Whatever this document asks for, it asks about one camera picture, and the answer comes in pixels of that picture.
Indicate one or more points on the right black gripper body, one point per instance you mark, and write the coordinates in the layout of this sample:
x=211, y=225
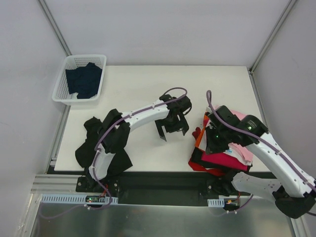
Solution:
x=212, y=142

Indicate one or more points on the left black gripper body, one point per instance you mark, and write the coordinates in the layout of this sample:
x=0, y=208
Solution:
x=173, y=124

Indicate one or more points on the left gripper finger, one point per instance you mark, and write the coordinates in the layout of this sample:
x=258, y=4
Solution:
x=161, y=133
x=184, y=127

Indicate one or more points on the magenta t shirt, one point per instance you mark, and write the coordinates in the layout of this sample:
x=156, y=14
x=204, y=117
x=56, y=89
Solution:
x=235, y=157

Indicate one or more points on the red t shirt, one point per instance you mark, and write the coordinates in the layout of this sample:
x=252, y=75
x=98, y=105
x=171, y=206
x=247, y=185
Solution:
x=197, y=167

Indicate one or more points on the white plastic laundry basket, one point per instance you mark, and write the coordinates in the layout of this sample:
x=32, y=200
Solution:
x=61, y=91

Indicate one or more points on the white t shirt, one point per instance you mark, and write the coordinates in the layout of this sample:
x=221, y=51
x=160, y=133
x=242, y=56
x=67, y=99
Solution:
x=237, y=151

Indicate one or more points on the pink t shirt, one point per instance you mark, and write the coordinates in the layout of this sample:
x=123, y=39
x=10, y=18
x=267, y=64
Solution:
x=242, y=154

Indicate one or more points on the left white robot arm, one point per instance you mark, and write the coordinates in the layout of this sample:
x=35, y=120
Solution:
x=137, y=118

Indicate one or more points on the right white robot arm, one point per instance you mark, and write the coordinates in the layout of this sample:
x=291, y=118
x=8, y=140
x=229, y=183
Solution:
x=292, y=190

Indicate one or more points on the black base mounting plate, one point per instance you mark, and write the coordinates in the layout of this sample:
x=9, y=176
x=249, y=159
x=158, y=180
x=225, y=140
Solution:
x=155, y=188

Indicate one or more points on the navy blue t shirt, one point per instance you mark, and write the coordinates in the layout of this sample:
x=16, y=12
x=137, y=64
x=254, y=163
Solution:
x=84, y=80

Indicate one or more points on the right white cable duct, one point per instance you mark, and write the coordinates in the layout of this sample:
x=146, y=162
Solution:
x=216, y=202

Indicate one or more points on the white cable duct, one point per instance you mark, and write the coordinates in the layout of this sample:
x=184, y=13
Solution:
x=74, y=199
x=216, y=202

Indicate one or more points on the aluminium frame rail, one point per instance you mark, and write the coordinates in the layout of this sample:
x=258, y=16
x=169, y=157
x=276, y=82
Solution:
x=54, y=184

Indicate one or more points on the left white cable duct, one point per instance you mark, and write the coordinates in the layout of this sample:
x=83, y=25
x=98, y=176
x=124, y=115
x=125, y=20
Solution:
x=74, y=199

